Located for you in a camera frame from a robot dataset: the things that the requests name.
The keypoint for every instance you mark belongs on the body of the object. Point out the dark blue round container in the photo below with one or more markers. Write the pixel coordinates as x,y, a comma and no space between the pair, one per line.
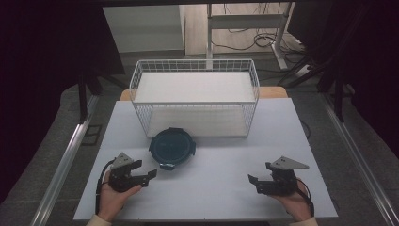
172,149

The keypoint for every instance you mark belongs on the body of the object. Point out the person's left hand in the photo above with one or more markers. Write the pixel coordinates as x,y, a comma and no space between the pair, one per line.
112,199

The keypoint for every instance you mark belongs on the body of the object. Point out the black floor bracket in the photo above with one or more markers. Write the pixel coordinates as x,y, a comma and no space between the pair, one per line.
91,135

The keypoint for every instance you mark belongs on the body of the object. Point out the metal floor rail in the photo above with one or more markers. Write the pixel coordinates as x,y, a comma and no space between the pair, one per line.
66,160
357,157

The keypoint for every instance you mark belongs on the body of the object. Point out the black metal stand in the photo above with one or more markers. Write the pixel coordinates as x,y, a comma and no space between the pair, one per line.
82,100
338,97

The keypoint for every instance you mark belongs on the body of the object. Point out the person's right hand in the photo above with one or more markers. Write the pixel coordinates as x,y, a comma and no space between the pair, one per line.
295,204

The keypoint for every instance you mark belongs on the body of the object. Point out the black curtain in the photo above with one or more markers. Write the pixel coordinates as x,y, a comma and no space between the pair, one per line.
40,78
373,62

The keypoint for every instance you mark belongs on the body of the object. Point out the white desk frame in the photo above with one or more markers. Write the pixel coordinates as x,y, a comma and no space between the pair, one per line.
246,21

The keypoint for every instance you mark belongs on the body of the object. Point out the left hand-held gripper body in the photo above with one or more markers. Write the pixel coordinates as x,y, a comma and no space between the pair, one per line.
120,180

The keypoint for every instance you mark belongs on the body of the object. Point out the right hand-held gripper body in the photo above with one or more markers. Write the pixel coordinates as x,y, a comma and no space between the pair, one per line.
280,183

